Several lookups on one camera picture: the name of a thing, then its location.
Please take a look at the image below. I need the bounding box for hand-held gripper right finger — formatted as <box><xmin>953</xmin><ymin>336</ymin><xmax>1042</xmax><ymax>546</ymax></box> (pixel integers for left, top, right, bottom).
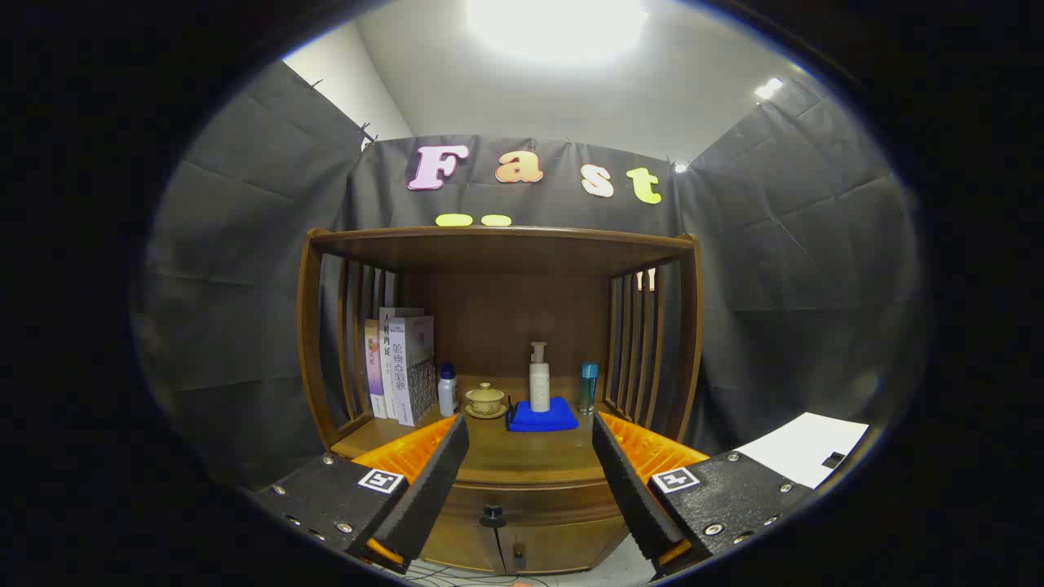
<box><xmin>592</xmin><ymin>412</ymin><xmax>816</xmax><ymax>580</ymax></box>

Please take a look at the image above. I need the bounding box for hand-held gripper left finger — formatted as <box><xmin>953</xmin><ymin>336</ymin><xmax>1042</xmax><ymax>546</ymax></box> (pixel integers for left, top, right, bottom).
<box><xmin>245</xmin><ymin>413</ymin><xmax>471</xmax><ymax>574</ymax></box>

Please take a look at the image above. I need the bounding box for wooden countertop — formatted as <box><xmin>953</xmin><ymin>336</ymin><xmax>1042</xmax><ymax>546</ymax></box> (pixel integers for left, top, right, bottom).
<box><xmin>330</xmin><ymin>375</ymin><xmax>653</xmax><ymax>486</ymax></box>

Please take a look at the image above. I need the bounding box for white side cabinet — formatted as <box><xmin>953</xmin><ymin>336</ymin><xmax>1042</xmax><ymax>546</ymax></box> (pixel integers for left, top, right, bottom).
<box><xmin>734</xmin><ymin>412</ymin><xmax>870</xmax><ymax>490</ymax></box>

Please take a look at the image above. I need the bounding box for brown wooden cabinet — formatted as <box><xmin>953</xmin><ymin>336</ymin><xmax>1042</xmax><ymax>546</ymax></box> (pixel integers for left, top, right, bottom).
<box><xmin>296</xmin><ymin>226</ymin><xmax>704</xmax><ymax>576</ymax></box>

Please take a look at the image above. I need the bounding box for yellow lidded teacup with saucer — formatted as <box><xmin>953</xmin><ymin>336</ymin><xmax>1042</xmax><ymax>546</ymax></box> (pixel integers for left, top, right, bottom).
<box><xmin>464</xmin><ymin>382</ymin><xmax>509</xmax><ymax>420</ymax></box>

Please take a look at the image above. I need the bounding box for blue folded cloth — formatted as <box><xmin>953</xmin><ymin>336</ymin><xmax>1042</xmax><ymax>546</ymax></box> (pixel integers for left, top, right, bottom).
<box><xmin>507</xmin><ymin>396</ymin><xmax>580</xmax><ymax>433</ymax></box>

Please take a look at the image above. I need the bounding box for pink and purple book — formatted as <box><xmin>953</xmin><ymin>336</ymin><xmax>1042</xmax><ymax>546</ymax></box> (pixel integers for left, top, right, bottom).
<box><xmin>364</xmin><ymin>320</ymin><xmax>387</xmax><ymax>420</ymax></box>

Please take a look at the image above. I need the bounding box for white pump bottle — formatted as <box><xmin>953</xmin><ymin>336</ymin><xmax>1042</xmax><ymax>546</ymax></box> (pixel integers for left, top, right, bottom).
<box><xmin>529</xmin><ymin>342</ymin><xmax>551</xmax><ymax>413</ymax></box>

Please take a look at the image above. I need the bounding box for thin white book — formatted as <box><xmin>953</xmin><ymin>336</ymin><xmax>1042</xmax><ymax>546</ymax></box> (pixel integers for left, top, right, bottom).
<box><xmin>378</xmin><ymin>307</ymin><xmax>426</xmax><ymax>421</ymax></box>

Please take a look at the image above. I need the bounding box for large ceiling lamp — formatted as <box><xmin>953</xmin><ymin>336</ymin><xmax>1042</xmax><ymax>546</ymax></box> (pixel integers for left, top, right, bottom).
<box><xmin>463</xmin><ymin>0</ymin><xmax>652</xmax><ymax>66</ymax></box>

